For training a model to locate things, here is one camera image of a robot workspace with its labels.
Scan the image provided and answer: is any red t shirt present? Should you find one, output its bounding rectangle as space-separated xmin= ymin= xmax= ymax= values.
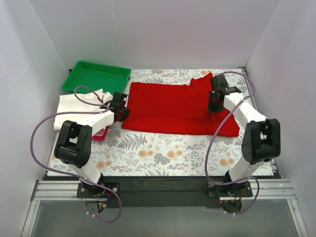
xmin=122 ymin=73 xmax=229 ymax=135

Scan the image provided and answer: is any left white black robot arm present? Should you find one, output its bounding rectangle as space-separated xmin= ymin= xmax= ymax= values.
xmin=54 ymin=92 xmax=130 ymax=198

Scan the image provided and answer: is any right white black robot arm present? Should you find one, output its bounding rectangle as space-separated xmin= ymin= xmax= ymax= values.
xmin=208 ymin=73 xmax=281 ymax=196

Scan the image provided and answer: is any green plastic tray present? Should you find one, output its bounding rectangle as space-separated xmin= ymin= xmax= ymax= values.
xmin=62 ymin=61 xmax=131 ymax=94

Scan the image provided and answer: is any magenta folded t shirt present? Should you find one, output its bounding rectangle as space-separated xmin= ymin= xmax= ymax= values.
xmin=92 ymin=126 xmax=109 ymax=141

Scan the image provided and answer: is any floral patterned table mat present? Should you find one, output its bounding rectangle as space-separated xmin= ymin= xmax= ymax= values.
xmin=46 ymin=68 xmax=277 ymax=177

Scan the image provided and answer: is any white folded t shirt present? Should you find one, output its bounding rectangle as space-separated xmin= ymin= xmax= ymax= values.
xmin=53 ymin=89 xmax=105 ymax=131

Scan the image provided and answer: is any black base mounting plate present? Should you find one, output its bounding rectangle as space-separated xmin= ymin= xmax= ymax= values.
xmin=43 ymin=173 xmax=253 ymax=209

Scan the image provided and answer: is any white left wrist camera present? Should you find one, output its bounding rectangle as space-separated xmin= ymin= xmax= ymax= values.
xmin=102 ymin=92 xmax=113 ymax=103

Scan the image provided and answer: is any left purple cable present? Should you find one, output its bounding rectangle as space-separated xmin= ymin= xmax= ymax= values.
xmin=30 ymin=85 xmax=122 ymax=224

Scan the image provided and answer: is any purple cable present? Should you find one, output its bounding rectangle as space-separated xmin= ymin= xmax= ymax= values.
xmin=30 ymin=85 xmax=122 ymax=224
xmin=205 ymin=71 xmax=260 ymax=217

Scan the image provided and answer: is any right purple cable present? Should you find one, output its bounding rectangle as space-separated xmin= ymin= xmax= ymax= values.
xmin=205 ymin=71 xmax=260 ymax=217

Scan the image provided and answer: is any aluminium frame rail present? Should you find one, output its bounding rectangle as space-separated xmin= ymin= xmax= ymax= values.
xmin=21 ymin=179 xmax=308 ymax=237

